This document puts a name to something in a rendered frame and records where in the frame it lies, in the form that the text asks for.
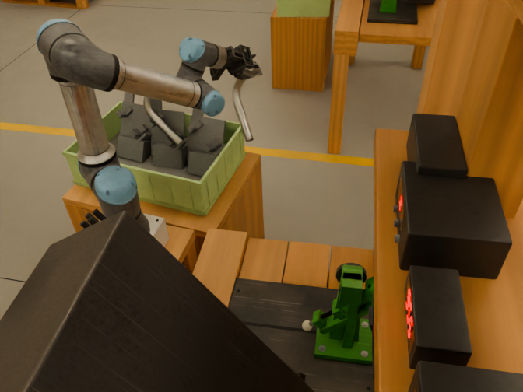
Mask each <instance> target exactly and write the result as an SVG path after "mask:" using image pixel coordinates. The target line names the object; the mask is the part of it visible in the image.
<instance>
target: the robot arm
mask: <svg viewBox="0 0 523 392"><path fill-rule="evenodd" d="M36 42H37V48H38V50H39V52H40V53H41V54H42V55H43V56H44V60H45V62H46V65H47V69H48V71H49V74H50V77H51V79H52V80H54V81H56V82H58V83H59V86H60V88H61V92H62V95H63V98H64V101H65V105H66V107H67V110H68V114H69V116H70V119H71V122H72V126H73V129H74V132H75V136H76V138H77V141H78V143H79V151H78V152H77V158H78V168H79V172H80V173H81V175H82V177H83V178H84V179H85V180H86V182H87V183H88V185H89V186H90V188H91V190H92V191H93V193H94V194H95V196H96V197H97V199H98V201H99V203H100V207H101V210H102V213H103V215H104V216H106V217H107V218H109V217H111V216H112V215H116V214H118V213H119V212H122V211H126V212H128V213H129V214H130V215H131V216H132V217H134V218H135V219H136V220H137V221H138V222H139V223H140V224H141V225H142V226H143V227H144V228H145V229H146V230H147V231H148V232H149V233H150V226H149V221H148V219H147V218H146V217H145V216H144V214H143V213H142V210H141V207H140V203H139V195H138V191H137V183H136V180H135V177H134V175H133V173H132V172H131V171H130V170H129V169H127V168H125V167H121V165H120V163H119V161H118V156H117V153H116V150H115V147H114V145H113V144H111V143H110V142H108V140H107V135H106V132H105V129H104V123H103V121H102V117H101V114H100V109H99V106H98V102H97V98H96V94H95V92H94V89H98V90H102V91H106V92H111V91H113V90H114V89H116V90H120V91H123V92H126V93H132V94H136V95H140V96H145V97H149V98H153V99H156V100H162V101H165V102H168V103H175V104H178V105H181V106H185V107H191V108H195V109H198V110H201V111H202V113H204V114H206V115H208V116H210V117H214V116H216V115H218V114H220V113H221V112H222V110H223V108H224V106H225V100H224V98H223V96H222V95H221V94H220V93H219V91H218V90H215V89H214V88H213V87H211V86H210V85H209V84H208V83H207V82H206V81H205V80H204V79H202V76H203V74H204V71H205V67H210V69H209V70H210V75H211V77H212V81H216V80H219V78H220V76H221V75H222V74H223V72H224V71H225V69H226V70H227V71H228V72H229V73H230V74H231V75H234V78H237V79H239V80H245V79H250V78H253V77H255V76H256V75H255V74H256V73H258V72H259V71H260V69H259V68H256V69H252V70H251V68H253V67H255V66H254V65H253V64H254V62H253V60H252V59H253V58H254V57H255V56H256V54H251V51H250V48H249V47H246V46H244V45H241V44H240V45H239V46H237V47H235V48H233V46H229V47H223V46H220V45H218V44H214V43H210V42H208V41H205V40H202V39H200V38H194V37H186V38H184V39H183V40H182V41H181V43H180V46H179V55H180V57H181V59H182V62H181V66H180V68H179V70H178V73H177V76H173V75H168V74H166V73H162V72H158V71H155V70H152V69H149V68H144V67H141V66H138V65H133V64H131V63H127V62H125V61H120V59H119V57H118V56H117V55H115V54H110V53H108V52H106V51H103V50H102V49H100V48H98V47H97V46H96V45H95V44H93V43H92V42H91V41H90V40H89V39H88V38H87V37H86V36H85V34H84V33H83V32H82V31H81V29H80V28H78V27H77V25H75V24H74V23H72V22H70V21H68V20H66V19H51V20H49V21H47V22H46V23H44V24H43V25H42V26H41V27H40V29H39V30H38V31H37V36H36ZM246 68H248V69H246Z"/></svg>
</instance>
